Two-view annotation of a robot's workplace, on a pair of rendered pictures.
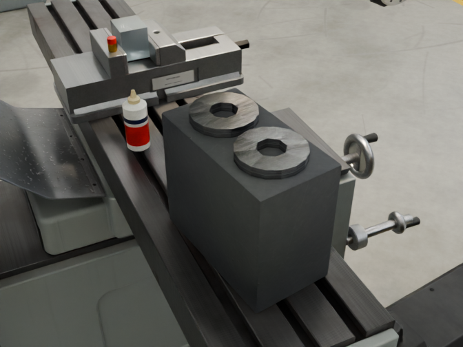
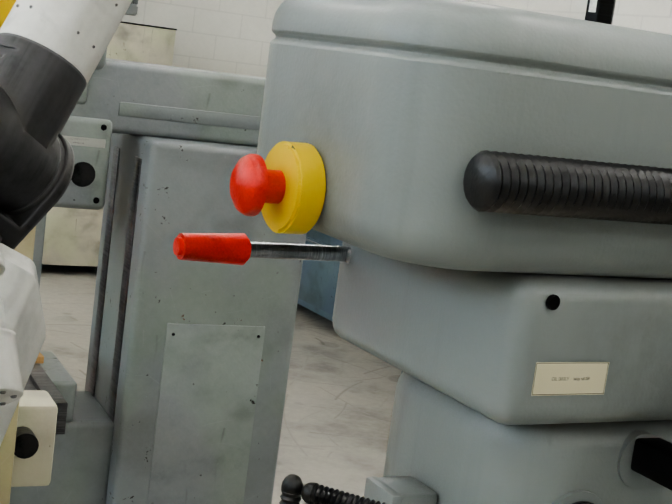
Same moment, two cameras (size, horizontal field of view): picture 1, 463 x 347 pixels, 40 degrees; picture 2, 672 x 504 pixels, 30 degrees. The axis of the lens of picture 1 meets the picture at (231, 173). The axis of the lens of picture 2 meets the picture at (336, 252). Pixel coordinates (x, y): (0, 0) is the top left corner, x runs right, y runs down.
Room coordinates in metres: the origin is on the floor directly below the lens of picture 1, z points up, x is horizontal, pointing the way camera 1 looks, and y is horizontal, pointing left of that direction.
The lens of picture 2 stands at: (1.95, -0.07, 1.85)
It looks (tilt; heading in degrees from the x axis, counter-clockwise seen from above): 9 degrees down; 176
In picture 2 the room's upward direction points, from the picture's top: 8 degrees clockwise
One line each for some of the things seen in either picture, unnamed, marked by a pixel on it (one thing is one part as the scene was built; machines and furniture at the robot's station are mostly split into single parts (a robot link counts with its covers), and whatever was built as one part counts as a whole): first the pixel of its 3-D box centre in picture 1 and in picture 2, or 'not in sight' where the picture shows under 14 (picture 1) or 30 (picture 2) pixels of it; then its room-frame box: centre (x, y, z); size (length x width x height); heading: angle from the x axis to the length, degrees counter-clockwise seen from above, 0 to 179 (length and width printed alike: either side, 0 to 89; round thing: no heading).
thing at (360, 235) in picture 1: (383, 227); not in sight; (1.15, -0.37, 0.51); 0.22 x 0.06 x 0.06; 115
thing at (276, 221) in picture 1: (245, 191); not in sight; (0.65, -0.02, 1.03); 0.22 x 0.12 x 0.20; 34
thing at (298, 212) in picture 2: not in sight; (291, 188); (1.15, -0.04, 1.76); 0.06 x 0.02 x 0.06; 25
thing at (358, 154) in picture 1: (346, 160); not in sight; (1.26, -0.28, 0.63); 0.16 x 0.12 x 0.12; 115
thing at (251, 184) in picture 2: not in sight; (259, 185); (1.16, -0.06, 1.76); 0.04 x 0.03 x 0.04; 25
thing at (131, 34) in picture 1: (130, 38); not in sight; (1.09, 0.19, 1.04); 0.06 x 0.05 x 0.06; 26
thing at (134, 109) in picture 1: (136, 118); not in sight; (0.90, 0.16, 0.98); 0.04 x 0.04 x 0.11
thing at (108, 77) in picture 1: (147, 60); not in sight; (1.10, 0.16, 0.98); 0.35 x 0.15 x 0.11; 116
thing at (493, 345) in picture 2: not in sight; (594, 314); (1.03, 0.21, 1.68); 0.34 x 0.24 x 0.10; 115
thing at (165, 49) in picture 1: (159, 41); not in sight; (1.11, 0.14, 1.02); 0.12 x 0.06 x 0.04; 26
